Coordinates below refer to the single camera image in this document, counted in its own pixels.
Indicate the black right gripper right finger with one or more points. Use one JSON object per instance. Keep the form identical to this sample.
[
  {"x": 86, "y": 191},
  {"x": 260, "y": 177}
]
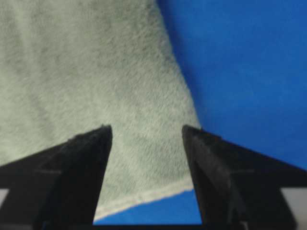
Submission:
[{"x": 240, "y": 189}]

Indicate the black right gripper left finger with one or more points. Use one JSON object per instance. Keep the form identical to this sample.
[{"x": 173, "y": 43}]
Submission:
[{"x": 58, "y": 187}]

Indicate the pale green bath towel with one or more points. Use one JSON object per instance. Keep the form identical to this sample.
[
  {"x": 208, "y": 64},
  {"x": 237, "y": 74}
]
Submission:
[{"x": 69, "y": 66}]

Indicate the blue table cloth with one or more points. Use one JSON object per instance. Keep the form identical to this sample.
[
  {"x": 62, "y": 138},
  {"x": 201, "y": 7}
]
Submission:
[{"x": 245, "y": 62}]

